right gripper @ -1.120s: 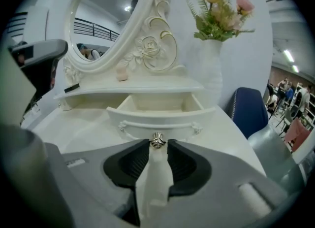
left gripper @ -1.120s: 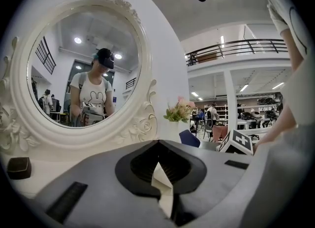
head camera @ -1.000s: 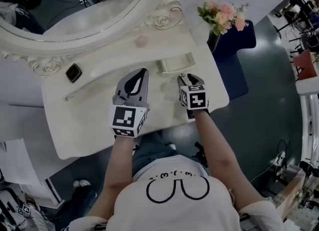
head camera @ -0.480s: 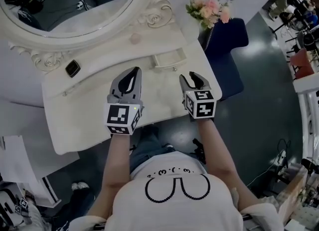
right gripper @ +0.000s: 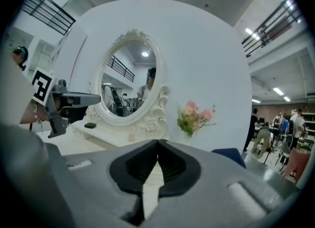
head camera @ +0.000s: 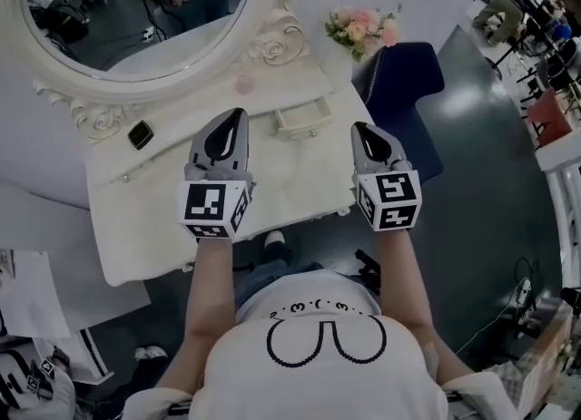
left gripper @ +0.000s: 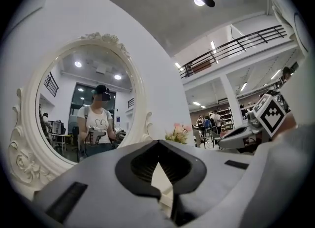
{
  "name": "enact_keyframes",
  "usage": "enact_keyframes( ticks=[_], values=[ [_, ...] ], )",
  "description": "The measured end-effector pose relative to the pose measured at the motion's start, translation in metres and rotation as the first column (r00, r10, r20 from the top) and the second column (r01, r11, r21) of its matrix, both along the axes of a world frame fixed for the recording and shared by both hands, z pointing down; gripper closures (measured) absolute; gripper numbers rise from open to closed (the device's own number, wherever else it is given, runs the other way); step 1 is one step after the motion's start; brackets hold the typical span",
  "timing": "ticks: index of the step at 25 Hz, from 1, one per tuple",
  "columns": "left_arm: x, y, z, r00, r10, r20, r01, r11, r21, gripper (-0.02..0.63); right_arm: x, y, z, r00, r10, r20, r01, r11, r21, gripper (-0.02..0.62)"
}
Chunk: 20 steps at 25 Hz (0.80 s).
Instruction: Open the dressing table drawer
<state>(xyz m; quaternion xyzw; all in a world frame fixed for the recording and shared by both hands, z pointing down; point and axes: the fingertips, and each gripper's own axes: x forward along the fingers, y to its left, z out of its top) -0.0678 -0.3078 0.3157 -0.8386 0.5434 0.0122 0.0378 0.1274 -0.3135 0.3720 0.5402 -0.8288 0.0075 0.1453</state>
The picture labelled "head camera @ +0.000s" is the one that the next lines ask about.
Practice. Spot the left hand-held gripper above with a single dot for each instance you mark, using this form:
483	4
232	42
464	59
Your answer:
204	202

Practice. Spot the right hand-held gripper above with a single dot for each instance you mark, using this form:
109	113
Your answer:
392	200

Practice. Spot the small white drawer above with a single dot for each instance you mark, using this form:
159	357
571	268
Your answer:
302	121

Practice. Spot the white dressing table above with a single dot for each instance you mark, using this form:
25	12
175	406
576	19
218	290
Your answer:
295	182

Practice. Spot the person's right forearm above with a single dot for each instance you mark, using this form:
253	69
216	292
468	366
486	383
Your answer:
401	282

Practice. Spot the person's left forearm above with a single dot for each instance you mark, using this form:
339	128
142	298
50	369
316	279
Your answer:
211	286

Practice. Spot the dark blue upholstered chair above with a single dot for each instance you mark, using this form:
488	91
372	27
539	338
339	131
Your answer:
399	105

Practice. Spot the pink round jar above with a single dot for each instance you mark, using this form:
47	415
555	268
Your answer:
244	84

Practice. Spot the black square compact case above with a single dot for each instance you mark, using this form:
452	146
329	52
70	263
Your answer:
140	135

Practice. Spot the person's white shoe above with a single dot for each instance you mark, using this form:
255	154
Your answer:
274	238

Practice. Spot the pink and cream flower bouquet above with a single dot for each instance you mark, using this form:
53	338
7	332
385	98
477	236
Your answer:
363	28

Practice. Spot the person's blue jeans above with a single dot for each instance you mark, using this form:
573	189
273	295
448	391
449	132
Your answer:
268	280

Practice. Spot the red chair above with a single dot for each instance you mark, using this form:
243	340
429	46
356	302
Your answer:
549	119

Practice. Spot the white railing shelf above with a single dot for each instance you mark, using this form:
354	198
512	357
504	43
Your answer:
565	218

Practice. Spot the white power strip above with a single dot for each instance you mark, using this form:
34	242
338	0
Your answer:
525	295

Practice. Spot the person's white printed shirt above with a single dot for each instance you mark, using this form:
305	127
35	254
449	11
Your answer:
318	377

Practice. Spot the white cabinet with black stripe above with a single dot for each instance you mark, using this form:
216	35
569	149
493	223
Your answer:
93	354

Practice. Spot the wooden box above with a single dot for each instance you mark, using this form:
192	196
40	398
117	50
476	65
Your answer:
544	359

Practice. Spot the spare hand-held gripper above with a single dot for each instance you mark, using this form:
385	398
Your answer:
46	367

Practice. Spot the white appliance with black trim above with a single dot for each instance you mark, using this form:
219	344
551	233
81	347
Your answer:
11	382

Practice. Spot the black plastic bracket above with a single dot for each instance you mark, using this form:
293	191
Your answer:
370	268

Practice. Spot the oval mirror with carved frame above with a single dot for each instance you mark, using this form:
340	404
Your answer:
268	14

